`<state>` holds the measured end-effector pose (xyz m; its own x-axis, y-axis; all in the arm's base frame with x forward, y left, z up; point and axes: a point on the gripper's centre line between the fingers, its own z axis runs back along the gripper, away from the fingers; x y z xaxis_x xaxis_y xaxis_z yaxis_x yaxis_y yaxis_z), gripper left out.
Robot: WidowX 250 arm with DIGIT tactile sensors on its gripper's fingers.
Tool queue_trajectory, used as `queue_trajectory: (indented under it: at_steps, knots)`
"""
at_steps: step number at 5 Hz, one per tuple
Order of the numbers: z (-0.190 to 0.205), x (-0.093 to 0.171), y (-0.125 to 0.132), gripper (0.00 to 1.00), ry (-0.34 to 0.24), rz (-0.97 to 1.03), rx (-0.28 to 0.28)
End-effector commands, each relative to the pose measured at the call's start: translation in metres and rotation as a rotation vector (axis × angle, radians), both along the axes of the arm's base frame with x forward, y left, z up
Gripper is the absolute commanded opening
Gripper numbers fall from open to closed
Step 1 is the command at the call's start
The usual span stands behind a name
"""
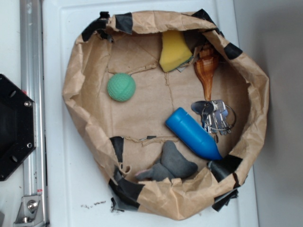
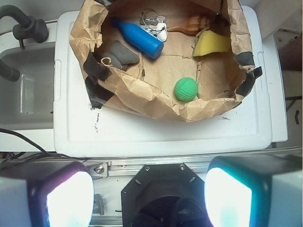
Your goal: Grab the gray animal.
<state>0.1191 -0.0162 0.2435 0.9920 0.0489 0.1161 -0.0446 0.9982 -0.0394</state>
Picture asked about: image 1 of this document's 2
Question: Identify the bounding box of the gray plush animal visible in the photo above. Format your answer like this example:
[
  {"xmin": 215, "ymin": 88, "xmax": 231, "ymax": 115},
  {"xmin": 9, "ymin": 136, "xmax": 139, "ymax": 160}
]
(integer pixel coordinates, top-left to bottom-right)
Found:
[{"xmin": 135, "ymin": 141, "xmax": 198, "ymax": 182}]

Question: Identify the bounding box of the brown paper bag bin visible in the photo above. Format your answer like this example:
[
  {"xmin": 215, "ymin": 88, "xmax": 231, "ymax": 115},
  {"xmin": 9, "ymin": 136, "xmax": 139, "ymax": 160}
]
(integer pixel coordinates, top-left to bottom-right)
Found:
[{"xmin": 62, "ymin": 10, "xmax": 269, "ymax": 220}]

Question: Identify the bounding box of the green dimpled ball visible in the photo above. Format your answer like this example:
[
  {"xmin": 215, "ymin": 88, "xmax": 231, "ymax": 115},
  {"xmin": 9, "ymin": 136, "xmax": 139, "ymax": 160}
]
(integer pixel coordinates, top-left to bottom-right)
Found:
[{"xmin": 107, "ymin": 73, "xmax": 136, "ymax": 102}]

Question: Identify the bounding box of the blue plastic bottle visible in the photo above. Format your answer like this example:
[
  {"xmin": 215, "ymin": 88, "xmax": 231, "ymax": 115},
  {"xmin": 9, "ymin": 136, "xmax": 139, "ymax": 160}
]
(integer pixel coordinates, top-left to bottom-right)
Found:
[{"xmin": 165, "ymin": 107, "xmax": 223, "ymax": 160}]

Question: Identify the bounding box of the silver key bunch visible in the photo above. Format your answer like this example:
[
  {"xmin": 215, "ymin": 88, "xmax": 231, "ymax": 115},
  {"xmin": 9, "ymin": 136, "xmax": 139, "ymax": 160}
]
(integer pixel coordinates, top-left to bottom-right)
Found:
[{"xmin": 191, "ymin": 100, "xmax": 237, "ymax": 143}]

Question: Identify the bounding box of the yellow sponge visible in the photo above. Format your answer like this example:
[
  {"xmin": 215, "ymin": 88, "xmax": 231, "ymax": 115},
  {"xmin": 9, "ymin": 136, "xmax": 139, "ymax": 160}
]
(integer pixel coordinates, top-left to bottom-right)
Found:
[{"xmin": 159, "ymin": 30, "xmax": 193, "ymax": 72}]

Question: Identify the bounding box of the brown conch seashell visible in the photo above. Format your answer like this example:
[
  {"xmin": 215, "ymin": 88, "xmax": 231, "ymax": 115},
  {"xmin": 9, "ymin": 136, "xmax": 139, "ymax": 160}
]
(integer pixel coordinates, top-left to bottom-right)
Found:
[{"xmin": 194, "ymin": 42, "xmax": 219, "ymax": 101}]

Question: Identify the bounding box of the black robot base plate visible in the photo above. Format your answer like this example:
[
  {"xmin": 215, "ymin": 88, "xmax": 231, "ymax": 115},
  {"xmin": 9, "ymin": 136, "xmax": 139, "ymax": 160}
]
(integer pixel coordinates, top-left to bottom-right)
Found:
[{"xmin": 0, "ymin": 74, "xmax": 36, "ymax": 182}]

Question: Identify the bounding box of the aluminium frame rail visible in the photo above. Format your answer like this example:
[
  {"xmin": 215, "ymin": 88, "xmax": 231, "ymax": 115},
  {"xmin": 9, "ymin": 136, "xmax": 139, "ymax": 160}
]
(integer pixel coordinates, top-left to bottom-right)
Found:
[{"xmin": 19, "ymin": 0, "xmax": 50, "ymax": 227}]

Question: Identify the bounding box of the metal corner bracket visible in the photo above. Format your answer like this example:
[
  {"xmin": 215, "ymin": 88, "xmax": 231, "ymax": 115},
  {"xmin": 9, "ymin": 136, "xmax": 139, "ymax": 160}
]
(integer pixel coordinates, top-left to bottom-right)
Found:
[{"xmin": 13, "ymin": 195, "xmax": 43, "ymax": 227}]

